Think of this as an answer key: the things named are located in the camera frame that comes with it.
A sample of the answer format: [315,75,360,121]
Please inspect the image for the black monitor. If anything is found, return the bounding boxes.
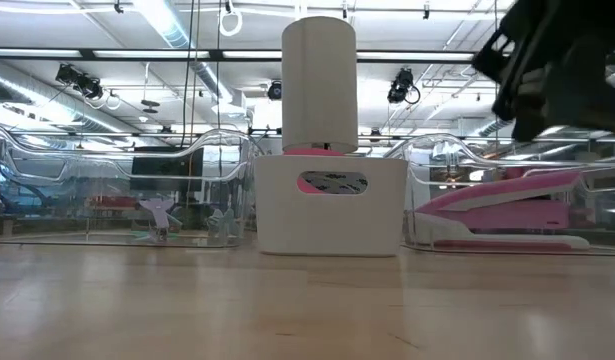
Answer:
[131,147,204,192]

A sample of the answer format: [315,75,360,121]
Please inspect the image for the white hanging ring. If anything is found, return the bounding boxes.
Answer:
[218,8,244,38]

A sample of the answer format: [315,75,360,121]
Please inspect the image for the purple staple remover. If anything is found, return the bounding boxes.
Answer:
[138,198,176,244]

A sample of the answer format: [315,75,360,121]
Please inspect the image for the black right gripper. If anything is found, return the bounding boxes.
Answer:
[471,0,615,143]

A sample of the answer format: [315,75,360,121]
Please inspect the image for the white plastic bin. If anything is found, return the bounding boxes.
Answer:
[253,154,409,257]

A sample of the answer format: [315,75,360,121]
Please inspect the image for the silver blue staple remover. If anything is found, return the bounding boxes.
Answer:
[206,207,241,239]

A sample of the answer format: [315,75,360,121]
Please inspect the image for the clear plastic bin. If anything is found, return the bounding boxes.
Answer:
[386,132,615,257]
[0,122,261,249]

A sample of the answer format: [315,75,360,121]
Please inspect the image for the pink stapler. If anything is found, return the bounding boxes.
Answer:
[414,169,592,252]

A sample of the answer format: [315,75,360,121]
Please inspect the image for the black hanging cables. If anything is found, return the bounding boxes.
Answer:
[180,0,202,149]

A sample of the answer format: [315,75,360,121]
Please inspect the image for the silver ventilation duct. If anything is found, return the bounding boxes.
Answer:
[134,0,253,121]

